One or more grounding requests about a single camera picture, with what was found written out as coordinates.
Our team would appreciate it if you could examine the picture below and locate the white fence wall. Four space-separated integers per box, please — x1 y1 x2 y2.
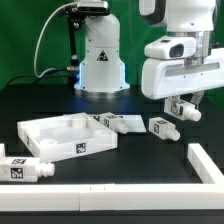
187 143 224 185
0 184 224 211

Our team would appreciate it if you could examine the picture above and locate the black cable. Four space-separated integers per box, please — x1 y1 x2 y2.
3 67 78 91

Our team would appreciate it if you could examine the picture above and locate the white right fence wall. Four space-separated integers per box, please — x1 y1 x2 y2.
187 143 224 185

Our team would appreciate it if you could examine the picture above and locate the grey camera on stand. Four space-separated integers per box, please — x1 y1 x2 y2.
77 0 110 16

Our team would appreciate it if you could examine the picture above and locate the white left fence stub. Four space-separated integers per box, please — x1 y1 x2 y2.
0 144 5 159

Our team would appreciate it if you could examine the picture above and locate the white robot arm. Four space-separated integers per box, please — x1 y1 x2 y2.
76 0 224 100

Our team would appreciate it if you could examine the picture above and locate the white cable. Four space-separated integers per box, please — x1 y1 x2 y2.
34 1 78 80

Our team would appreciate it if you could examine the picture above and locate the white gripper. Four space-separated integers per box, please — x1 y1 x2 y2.
141 48 224 115

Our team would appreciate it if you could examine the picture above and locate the black camera stand pole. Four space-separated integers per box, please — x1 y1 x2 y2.
60 6 82 87

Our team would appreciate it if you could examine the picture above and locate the white front fence wall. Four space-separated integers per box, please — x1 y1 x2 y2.
0 184 224 211

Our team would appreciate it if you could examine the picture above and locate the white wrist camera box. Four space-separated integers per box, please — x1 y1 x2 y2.
144 36 196 60

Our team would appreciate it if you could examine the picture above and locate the white square tabletop part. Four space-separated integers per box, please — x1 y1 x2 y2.
17 113 118 162

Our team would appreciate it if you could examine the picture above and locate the white marker sheet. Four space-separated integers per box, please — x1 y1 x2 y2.
91 114 146 133

